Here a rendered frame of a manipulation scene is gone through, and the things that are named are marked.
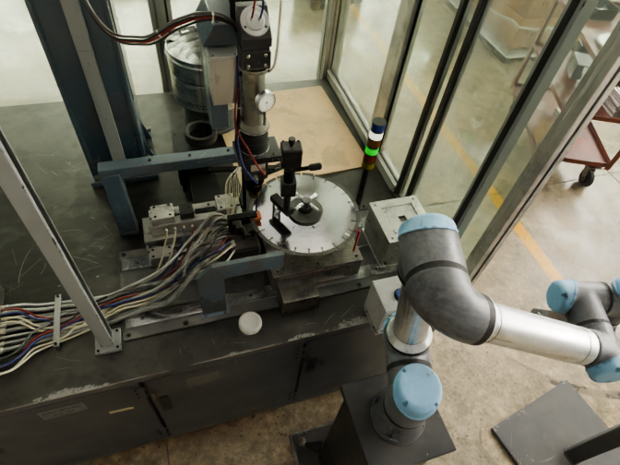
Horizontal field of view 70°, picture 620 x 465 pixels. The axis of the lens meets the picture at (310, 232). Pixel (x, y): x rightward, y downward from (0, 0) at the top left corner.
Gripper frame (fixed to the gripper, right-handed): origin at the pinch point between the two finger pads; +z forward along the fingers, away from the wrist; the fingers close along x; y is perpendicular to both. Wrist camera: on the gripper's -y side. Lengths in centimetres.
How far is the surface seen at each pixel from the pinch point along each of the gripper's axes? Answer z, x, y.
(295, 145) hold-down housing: -34, -8, -81
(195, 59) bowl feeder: -12, 30, -154
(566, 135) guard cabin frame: -54, 12, -26
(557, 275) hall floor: 91, 124, 23
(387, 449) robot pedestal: 16, -43, -23
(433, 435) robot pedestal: 16.3, -31.8, -14.4
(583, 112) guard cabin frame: -60, 12, -26
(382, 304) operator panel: 1.6, -13.6, -43.6
